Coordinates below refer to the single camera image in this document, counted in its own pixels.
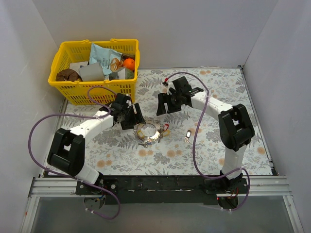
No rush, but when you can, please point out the large metal key ring disc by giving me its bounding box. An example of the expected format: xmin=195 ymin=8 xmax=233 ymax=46
xmin=134 ymin=121 xmax=162 ymax=146

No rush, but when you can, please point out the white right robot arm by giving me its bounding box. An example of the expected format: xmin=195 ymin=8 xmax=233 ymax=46
xmin=156 ymin=76 xmax=255 ymax=193

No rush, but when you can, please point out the white carton in basket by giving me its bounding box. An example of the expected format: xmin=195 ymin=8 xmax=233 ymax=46
xmin=69 ymin=61 xmax=88 ymax=73

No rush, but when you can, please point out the floral patterned table mat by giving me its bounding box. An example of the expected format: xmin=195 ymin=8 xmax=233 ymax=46
xmin=47 ymin=68 xmax=273 ymax=176

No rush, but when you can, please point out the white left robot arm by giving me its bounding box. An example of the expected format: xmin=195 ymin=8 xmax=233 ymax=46
xmin=47 ymin=93 xmax=145 ymax=194

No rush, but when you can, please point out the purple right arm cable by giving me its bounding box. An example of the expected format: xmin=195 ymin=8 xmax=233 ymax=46
xmin=165 ymin=71 xmax=250 ymax=212

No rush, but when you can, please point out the yellow plastic shopping basket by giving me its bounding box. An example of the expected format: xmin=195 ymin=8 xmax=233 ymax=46
xmin=48 ymin=38 xmax=140 ymax=105

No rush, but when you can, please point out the grey cardboard box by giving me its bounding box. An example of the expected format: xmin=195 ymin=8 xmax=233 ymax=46
xmin=79 ymin=63 xmax=104 ymax=82

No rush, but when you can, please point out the green avocado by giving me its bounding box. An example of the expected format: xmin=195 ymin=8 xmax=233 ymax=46
xmin=125 ymin=68 xmax=135 ymax=80

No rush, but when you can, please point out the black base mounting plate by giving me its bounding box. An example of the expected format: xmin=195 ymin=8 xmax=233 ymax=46
xmin=75 ymin=175 xmax=248 ymax=205

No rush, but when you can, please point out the light blue chips bag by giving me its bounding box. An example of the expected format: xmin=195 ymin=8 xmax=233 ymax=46
xmin=89 ymin=43 xmax=123 ymax=76

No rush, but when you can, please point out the orange fruit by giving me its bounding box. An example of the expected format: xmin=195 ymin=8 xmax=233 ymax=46
xmin=123 ymin=58 xmax=135 ymax=71

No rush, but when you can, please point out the yellow key tag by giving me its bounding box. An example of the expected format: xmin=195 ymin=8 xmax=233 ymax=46
xmin=162 ymin=130 xmax=170 ymax=136

